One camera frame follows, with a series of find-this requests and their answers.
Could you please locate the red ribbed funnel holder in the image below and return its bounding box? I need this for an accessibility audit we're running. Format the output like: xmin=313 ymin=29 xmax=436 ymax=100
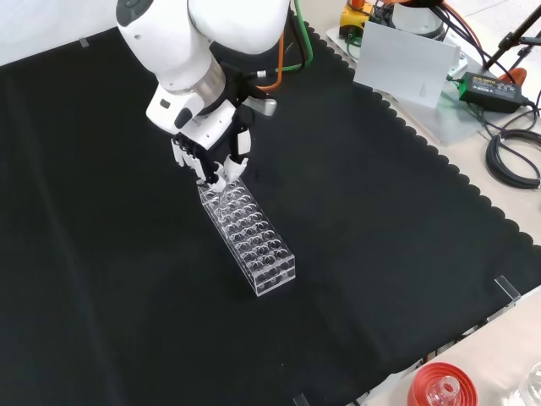
xmin=406 ymin=361 xmax=479 ymax=406

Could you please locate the orange cable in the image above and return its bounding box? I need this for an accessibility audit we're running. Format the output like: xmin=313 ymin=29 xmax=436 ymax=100
xmin=439 ymin=0 xmax=484 ymax=48
xmin=255 ymin=36 xmax=285 ymax=92

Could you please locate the clear plastic test tube rack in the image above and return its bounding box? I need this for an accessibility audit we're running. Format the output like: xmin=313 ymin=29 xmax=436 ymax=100
xmin=195 ymin=177 xmax=297 ymax=298

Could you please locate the pale board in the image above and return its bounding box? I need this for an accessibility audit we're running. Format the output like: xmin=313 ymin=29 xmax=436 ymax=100
xmin=352 ymin=20 xmax=462 ymax=110

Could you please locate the black power adapter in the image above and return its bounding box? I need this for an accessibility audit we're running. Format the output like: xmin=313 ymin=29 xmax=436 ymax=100
xmin=458 ymin=71 xmax=530 ymax=114

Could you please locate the clear glass vessel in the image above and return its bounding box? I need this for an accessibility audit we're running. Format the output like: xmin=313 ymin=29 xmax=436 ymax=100
xmin=517 ymin=363 xmax=541 ymax=406

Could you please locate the clear glass test tube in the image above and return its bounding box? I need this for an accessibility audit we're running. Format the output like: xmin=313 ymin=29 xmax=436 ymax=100
xmin=215 ymin=181 xmax=232 ymax=213

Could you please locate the orange clamp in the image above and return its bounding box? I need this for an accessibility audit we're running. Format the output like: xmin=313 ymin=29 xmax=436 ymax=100
xmin=498 ymin=67 xmax=527 ymax=88

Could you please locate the yellow stop button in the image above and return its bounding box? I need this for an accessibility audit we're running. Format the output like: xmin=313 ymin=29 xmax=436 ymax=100
xmin=340 ymin=0 xmax=376 ymax=40

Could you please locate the black tripod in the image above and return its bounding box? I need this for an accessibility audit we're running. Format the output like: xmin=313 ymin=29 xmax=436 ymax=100
xmin=481 ymin=0 xmax=541 ymax=71

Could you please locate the black bench cloth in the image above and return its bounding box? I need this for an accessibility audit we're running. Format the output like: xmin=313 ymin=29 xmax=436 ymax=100
xmin=0 ymin=3 xmax=541 ymax=406

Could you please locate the thin black cable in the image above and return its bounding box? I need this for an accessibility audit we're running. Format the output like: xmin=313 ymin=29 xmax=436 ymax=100
xmin=475 ymin=101 xmax=541 ymax=140

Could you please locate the green cable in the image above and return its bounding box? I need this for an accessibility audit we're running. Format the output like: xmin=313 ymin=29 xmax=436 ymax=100
xmin=281 ymin=0 xmax=316 ymax=73

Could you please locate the grey metal base plate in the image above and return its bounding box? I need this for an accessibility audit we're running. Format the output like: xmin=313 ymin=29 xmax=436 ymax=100
xmin=325 ymin=25 xmax=492 ymax=147

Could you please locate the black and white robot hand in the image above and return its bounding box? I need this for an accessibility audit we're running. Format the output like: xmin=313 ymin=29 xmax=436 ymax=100
xmin=171 ymin=105 xmax=257 ymax=192

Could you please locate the coiled black cable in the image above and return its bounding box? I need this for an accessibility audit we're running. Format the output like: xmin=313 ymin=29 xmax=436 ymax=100
xmin=484 ymin=129 xmax=541 ymax=189

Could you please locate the small clear glass piece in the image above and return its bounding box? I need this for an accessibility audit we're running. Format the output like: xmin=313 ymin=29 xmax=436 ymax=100
xmin=429 ymin=377 xmax=462 ymax=406

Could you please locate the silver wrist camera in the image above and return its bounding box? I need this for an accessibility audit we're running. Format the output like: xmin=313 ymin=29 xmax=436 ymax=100
xmin=247 ymin=97 xmax=279 ymax=118

